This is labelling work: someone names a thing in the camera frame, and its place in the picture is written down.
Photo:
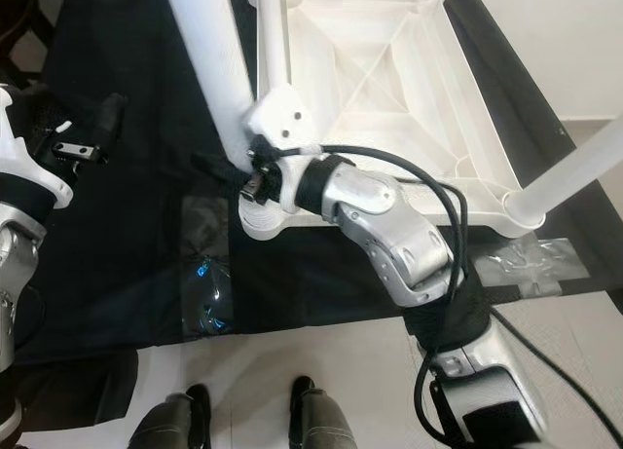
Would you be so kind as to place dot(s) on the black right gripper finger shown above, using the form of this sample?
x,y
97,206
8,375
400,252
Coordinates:
x,y
222,171

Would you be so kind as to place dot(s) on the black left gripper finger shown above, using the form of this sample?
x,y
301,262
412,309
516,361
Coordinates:
x,y
112,118
58,113

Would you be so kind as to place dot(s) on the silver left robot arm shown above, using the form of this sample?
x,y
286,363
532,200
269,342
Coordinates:
x,y
15,264

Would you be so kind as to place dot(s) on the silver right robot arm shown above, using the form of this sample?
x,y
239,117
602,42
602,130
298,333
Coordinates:
x,y
389,235

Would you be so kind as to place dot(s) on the black table cloth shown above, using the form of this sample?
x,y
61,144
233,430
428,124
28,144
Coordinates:
x,y
136,176

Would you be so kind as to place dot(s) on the black wooden stool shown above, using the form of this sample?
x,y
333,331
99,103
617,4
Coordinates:
x,y
19,20

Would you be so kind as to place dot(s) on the clear tape strip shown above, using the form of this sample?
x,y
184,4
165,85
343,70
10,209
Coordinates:
x,y
204,274

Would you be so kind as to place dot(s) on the grey robot left foot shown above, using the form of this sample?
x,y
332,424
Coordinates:
x,y
170,420

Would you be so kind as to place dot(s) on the grey robot foot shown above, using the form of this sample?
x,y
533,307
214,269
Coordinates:
x,y
321,420
170,420

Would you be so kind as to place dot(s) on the grey robot right foot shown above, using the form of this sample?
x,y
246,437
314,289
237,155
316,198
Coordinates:
x,y
321,420

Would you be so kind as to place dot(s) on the crumpled clear tape patch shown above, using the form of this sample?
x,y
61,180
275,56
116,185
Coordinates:
x,y
531,269

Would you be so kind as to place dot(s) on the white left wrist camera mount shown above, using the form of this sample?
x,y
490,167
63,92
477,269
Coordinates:
x,y
24,167

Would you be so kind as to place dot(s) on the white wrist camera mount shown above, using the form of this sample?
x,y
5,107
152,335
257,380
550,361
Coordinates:
x,y
282,118
24,167

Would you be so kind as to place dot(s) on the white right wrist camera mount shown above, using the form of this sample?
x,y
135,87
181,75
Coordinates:
x,y
282,118

